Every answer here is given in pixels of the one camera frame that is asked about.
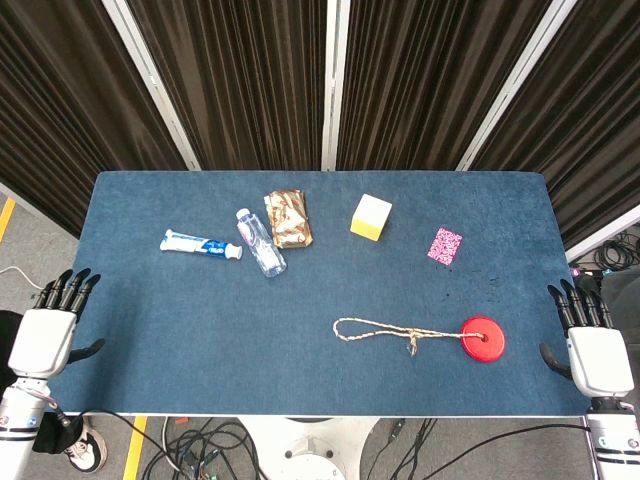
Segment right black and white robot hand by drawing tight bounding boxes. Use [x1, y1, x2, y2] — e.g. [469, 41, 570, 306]
[538, 278, 636, 399]

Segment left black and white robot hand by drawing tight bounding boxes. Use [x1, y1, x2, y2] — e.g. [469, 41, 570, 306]
[7, 268, 107, 380]

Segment red disc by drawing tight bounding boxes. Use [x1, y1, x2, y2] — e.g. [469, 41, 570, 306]
[460, 315, 507, 363]

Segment beige braided rope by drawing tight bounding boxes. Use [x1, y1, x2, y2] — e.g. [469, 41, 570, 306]
[332, 317, 489, 359]

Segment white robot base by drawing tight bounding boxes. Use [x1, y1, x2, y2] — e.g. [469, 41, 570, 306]
[238, 415, 382, 480]

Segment black and white sneaker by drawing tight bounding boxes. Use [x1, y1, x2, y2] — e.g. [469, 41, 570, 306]
[63, 417, 109, 474]

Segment white and blue toothpaste tube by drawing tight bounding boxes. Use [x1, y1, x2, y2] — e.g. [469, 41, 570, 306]
[159, 228, 245, 262]

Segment pink patterned square card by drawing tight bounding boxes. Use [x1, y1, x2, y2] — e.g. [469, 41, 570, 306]
[427, 227, 464, 267]

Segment blue table mat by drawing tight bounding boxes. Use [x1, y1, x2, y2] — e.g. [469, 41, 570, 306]
[48, 170, 587, 417]

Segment dark pleated curtain panel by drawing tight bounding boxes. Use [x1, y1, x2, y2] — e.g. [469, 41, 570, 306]
[336, 0, 554, 172]
[127, 0, 332, 172]
[0, 0, 189, 239]
[469, 0, 640, 250]

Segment clear plastic water bottle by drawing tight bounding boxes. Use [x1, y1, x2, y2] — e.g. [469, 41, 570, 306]
[235, 207, 289, 279]

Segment yellow and white foam cube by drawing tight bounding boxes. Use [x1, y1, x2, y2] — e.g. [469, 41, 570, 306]
[349, 193, 393, 243]

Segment gold and red snack packet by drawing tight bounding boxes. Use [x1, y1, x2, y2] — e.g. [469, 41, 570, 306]
[262, 188, 315, 250]

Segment white floor cable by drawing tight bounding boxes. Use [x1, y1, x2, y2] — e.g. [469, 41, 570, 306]
[0, 265, 45, 292]

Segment coiled black cables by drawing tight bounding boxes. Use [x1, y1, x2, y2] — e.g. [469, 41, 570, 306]
[593, 227, 640, 274]

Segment white partition base rail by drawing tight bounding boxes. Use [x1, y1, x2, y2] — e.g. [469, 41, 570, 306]
[566, 203, 640, 263]

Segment long black floor cable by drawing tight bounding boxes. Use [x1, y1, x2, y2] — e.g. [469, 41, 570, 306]
[427, 423, 592, 480]

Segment black floor cable bundle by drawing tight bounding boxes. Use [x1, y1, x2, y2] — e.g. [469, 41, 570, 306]
[147, 417, 269, 480]

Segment white partition frame post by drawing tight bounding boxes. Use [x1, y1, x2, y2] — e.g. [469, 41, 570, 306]
[455, 0, 584, 172]
[321, 0, 351, 172]
[101, 0, 202, 172]

